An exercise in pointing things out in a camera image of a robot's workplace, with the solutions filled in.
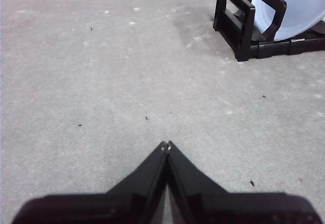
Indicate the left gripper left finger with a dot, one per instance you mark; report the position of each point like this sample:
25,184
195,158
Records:
101,208

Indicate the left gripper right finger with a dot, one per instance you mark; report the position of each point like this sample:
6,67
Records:
241,208

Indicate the blue round plate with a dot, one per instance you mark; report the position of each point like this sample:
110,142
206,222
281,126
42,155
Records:
304,5

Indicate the black plastic plate rack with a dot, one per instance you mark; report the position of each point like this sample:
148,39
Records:
274,49

